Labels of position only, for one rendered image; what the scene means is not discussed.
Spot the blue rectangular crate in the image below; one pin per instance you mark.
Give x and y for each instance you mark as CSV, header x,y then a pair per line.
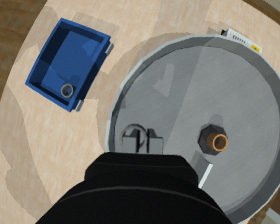
x,y
71,52

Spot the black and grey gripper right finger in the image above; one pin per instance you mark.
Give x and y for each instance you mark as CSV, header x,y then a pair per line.
x,y
155,143

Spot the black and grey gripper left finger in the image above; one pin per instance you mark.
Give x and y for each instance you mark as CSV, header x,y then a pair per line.
x,y
131,143

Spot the bronze bushing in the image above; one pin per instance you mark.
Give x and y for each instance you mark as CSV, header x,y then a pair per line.
x,y
222,143

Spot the grey round turning table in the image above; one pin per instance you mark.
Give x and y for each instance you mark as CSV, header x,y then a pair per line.
x,y
215,84

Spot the grey metal ring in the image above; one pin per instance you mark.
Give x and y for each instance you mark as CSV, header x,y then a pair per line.
x,y
65,88
135,126

